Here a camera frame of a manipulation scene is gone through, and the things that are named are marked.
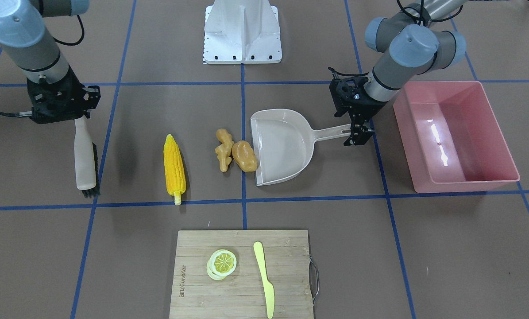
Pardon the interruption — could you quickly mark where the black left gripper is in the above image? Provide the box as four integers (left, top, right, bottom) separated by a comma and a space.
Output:
328, 67, 376, 147

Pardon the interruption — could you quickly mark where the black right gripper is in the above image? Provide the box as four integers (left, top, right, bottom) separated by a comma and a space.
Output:
27, 67, 101, 124

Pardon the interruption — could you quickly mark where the white hand brush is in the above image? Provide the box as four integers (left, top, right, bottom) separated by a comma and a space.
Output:
74, 116, 100, 198

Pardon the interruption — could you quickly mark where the white plastic dustpan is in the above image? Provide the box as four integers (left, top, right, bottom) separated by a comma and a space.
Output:
250, 109, 350, 187

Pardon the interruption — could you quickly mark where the toy brown potato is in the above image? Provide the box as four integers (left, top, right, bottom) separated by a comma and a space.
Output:
232, 140, 258, 172

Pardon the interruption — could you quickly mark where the yellow toy corn cob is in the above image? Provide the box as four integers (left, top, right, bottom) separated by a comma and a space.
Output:
163, 134, 187, 206

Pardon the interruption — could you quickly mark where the toy ginger root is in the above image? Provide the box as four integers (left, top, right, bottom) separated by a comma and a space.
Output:
214, 128, 234, 172

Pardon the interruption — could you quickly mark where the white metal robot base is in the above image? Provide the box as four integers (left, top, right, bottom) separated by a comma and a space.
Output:
202, 0, 282, 64

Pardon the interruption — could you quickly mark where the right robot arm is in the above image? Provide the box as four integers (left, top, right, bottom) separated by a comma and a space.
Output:
0, 0, 100, 128

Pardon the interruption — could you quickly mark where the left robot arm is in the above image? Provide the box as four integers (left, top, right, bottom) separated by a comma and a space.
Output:
329, 0, 467, 146

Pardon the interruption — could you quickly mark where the pink plastic bin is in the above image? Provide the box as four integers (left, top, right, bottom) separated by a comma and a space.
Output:
393, 81, 521, 193

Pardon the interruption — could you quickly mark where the wooden cutting board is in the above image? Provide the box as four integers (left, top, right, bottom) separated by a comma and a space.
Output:
169, 230, 314, 319

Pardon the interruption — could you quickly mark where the yellow plastic toy knife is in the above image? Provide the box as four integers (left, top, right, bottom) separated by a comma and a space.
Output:
253, 241, 276, 319

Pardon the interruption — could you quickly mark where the toy lemon slice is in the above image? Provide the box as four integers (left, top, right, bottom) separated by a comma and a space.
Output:
206, 249, 237, 280

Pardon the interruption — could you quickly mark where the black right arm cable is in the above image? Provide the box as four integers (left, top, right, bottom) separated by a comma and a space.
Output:
0, 13, 85, 118

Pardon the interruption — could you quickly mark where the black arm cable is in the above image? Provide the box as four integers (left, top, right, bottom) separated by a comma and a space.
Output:
396, 0, 466, 23
0, 13, 85, 118

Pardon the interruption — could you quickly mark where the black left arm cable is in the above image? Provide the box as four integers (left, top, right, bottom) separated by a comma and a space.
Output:
396, 0, 466, 23

